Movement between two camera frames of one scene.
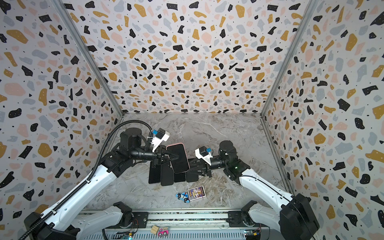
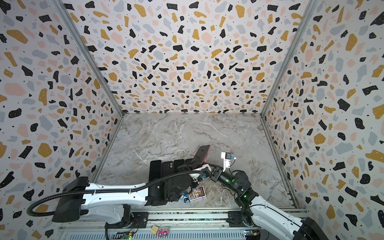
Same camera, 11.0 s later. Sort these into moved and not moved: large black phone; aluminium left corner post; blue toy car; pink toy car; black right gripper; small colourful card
Moved: black right gripper
Not moved: small colourful card; aluminium left corner post; pink toy car; blue toy car; large black phone
